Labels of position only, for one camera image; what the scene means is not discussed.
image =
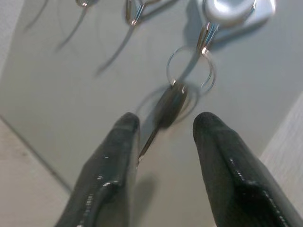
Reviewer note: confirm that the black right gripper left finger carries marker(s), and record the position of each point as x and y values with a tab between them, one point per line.
106	179

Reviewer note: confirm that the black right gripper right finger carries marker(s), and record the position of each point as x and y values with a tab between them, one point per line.
227	170

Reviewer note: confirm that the white knob wall hook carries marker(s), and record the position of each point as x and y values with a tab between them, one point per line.
227	10

